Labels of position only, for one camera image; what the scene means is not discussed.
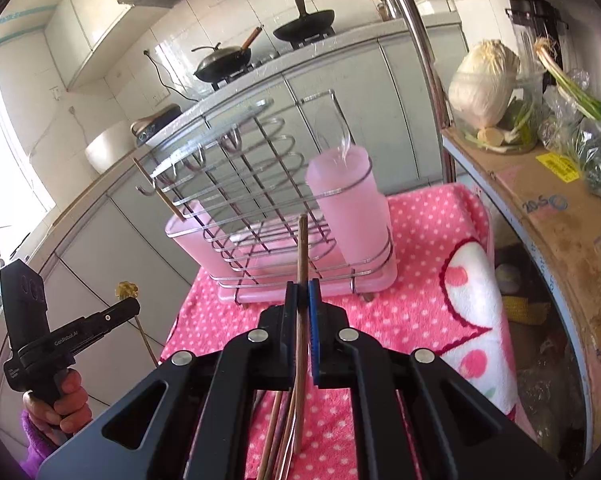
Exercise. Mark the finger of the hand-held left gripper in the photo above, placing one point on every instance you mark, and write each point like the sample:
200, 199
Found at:
120, 310

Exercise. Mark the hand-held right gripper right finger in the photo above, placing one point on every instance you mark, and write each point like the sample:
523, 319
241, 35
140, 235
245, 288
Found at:
314, 320

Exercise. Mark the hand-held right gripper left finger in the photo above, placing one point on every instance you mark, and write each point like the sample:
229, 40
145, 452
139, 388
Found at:
291, 310

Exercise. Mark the brown wooden chopstick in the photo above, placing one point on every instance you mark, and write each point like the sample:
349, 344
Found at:
270, 435
282, 440
160, 192
303, 250

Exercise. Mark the pink rectangular utensil holder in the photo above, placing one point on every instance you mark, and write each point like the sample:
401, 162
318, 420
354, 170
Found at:
190, 237

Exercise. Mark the pink cylindrical utensil cup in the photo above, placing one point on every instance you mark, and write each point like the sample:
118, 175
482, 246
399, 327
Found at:
350, 210

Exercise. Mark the person's left forearm purple sleeve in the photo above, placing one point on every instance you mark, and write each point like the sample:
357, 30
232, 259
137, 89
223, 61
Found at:
35, 450

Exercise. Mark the person's left hand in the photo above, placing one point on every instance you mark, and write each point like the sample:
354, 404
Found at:
73, 400

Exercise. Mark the yellow flower stick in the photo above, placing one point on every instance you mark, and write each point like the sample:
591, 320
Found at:
129, 291

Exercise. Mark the pink plastic drip tray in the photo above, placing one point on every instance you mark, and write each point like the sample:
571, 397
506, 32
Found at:
375, 275

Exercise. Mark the pink polka-dot blanket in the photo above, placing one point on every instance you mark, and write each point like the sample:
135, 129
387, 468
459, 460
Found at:
430, 270

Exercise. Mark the white basin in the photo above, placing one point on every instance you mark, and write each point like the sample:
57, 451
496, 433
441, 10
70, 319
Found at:
110, 150

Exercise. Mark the dark kitchen scale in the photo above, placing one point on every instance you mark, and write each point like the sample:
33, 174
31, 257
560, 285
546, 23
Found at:
155, 122

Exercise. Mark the yellow corn cob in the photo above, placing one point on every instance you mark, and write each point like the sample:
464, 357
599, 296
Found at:
525, 312

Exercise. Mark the grey kitchen counter cabinets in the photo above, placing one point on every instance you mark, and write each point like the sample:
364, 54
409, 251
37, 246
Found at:
370, 85

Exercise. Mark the cardboard box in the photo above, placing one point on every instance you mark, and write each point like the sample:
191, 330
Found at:
555, 240

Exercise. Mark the gas stove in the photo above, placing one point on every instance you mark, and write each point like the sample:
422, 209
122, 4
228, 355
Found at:
275, 55

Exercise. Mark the black frying pan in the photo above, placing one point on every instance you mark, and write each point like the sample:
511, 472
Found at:
305, 22

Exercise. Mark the napa cabbage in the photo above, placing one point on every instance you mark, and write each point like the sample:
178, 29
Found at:
482, 85

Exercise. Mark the metal shelf pole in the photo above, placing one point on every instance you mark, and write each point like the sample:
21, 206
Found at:
423, 50

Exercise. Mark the clear plastic container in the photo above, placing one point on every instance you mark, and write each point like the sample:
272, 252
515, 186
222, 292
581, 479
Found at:
527, 110

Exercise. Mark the steel cup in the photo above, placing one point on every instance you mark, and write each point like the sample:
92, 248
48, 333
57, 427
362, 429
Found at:
390, 7

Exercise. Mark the plastic bag of greens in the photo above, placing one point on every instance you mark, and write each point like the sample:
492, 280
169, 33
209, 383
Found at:
595, 160

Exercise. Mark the green onions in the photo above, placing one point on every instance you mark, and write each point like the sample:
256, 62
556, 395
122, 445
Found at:
575, 92

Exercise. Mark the black blender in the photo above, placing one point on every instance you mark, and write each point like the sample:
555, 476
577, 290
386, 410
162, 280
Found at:
535, 15

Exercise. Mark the white wall outlet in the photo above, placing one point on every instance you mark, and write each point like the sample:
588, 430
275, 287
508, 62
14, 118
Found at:
57, 93

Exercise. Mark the white wall cabinet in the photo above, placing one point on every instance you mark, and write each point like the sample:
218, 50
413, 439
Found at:
90, 25

